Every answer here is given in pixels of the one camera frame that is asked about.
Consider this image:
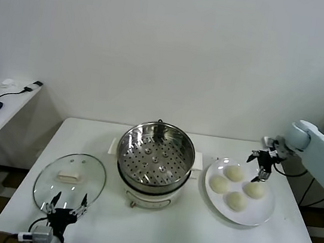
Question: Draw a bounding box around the stainless steel steamer basket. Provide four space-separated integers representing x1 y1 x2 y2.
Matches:
102 115 209 196

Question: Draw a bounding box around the white steamed baozi bun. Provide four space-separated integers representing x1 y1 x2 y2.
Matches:
208 174 231 195
224 190 249 213
224 163 246 183
243 180 267 201

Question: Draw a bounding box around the crumpled white tissue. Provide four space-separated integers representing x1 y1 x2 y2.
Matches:
0 77 17 90

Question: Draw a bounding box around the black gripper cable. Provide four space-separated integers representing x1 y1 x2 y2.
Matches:
27 214 53 238
272 161 310 180

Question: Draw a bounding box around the large white plate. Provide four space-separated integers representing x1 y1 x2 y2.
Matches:
196 154 282 230

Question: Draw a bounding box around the black grey usb adapter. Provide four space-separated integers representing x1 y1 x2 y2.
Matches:
23 79 44 95

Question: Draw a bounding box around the black power adapter cable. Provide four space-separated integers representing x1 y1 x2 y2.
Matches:
297 173 324 211

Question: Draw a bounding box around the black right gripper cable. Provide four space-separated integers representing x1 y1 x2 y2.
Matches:
272 161 310 180

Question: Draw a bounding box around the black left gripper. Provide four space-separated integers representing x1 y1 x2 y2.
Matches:
37 189 92 240

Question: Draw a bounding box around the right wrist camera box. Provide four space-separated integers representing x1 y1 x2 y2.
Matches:
261 135 280 150

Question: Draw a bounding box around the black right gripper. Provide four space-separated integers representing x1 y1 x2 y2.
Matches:
243 148 282 187

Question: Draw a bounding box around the round glass pot lid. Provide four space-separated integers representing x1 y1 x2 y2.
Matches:
30 148 110 220

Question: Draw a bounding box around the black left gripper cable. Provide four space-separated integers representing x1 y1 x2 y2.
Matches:
27 214 53 238

